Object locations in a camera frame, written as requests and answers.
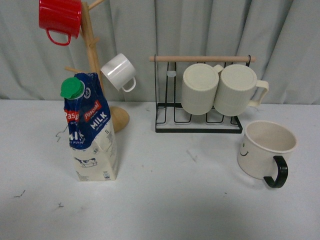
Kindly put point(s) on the blue white milk carton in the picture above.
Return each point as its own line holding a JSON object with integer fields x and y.
{"x": 91, "y": 133}

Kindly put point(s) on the cream smiley mug black handle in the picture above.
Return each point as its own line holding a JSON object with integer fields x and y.
{"x": 265, "y": 149}

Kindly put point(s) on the cream ribbed mug left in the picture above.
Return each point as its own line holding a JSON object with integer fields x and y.
{"x": 199, "y": 86}

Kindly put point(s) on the cream ribbed mug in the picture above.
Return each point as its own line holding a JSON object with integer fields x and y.
{"x": 238, "y": 88}
{"x": 199, "y": 86}

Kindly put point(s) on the small white mug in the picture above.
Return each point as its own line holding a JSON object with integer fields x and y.
{"x": 120, "y": 72}

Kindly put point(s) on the cream ribbed mug right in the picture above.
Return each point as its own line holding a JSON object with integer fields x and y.
{"x": 238, "y": 88}

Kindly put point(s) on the red mug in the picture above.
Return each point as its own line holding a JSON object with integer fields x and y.
{"x": 60, "y": 16}

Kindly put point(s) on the black wire cup rack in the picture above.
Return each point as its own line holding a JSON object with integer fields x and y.
{"x": 170, "y": 117}

